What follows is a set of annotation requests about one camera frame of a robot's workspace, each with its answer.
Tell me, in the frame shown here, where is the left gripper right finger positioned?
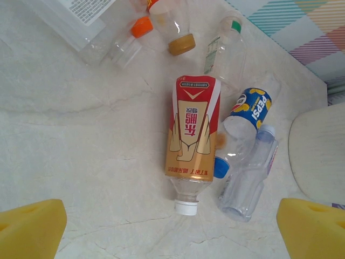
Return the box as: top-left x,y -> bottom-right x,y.
277,197 -> 345,259

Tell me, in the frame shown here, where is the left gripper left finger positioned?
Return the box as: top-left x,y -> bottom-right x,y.
0,199 -> 67,259

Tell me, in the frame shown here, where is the beige plastic bin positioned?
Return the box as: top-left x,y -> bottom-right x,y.
287,109 -> 345,209

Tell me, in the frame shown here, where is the clear bottle pink label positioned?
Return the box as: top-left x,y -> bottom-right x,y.
217,124 -> 279,223

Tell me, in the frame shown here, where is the blue Pepsi bottle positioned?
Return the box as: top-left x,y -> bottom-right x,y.
213,87 -> 273,179

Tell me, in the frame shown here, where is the red and gold bottle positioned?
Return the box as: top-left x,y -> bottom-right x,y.
164,74 -> 222,216

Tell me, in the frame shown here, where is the clear bottle green cap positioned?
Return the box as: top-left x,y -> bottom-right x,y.
203,10 -> 248,99

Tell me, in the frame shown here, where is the clear bottle orange cap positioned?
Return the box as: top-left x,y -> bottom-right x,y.
107,16 -> 154,70

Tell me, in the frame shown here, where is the clear bottle white label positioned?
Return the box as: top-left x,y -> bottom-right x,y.
24,0 -> 115,67

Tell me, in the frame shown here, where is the orange label bottle gold cap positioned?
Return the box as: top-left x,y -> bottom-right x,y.
146,0 -> 197,57

